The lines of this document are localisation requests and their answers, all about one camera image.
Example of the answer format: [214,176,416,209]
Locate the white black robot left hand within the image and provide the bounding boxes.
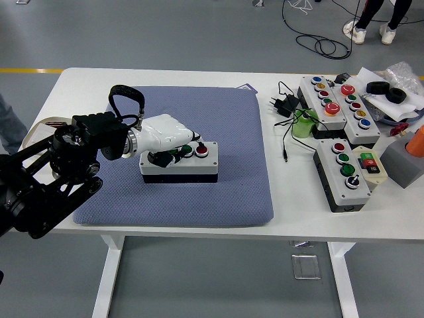
[134,114,208,168]

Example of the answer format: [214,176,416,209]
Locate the grey four-button control box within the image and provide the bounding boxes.
[138,141,219,185]
[313,138,372,213]

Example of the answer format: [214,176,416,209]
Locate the grey five-button control box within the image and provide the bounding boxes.
[297,76,348,139]
[331,84,382,146]

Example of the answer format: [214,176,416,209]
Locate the blue-grey woven mat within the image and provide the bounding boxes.
[72,86,275,228]

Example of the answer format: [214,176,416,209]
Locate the white oval tray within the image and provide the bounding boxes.
[25,115,76,178]

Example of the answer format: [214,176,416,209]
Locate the green plastic cup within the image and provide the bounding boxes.
[291,109,319,139]

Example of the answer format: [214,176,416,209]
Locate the white table leg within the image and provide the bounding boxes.
[91,234,126,318]
[327,241,360,318]

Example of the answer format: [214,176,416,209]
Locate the person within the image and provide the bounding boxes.
[0,93,29,155]

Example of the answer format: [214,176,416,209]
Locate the clear floor socket cover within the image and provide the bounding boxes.
[291,254,322,281]

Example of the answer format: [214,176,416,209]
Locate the grey block holder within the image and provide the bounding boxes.
[380,131,424,189]

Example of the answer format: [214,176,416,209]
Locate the white paper sheet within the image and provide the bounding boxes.
[350,67,424,122]

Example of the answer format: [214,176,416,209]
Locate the clear bubble wrap bag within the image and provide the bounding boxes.
[384,61,424,100]

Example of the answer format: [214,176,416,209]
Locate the orange cylinder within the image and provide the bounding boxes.
[407,125,424,158]

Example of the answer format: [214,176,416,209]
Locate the black power adapter with cord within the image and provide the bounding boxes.
[267,81,321,164]

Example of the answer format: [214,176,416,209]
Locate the black floor cable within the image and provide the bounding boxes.
[282,0,424,60]

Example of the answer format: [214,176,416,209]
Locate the white floor cord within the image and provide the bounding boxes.
[286,0,314,16]

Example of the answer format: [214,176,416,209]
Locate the cream three-button switch box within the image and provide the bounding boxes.
[352,145,388,192]

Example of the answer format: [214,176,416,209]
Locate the blue-grey ring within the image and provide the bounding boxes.
[377,111,424,127]

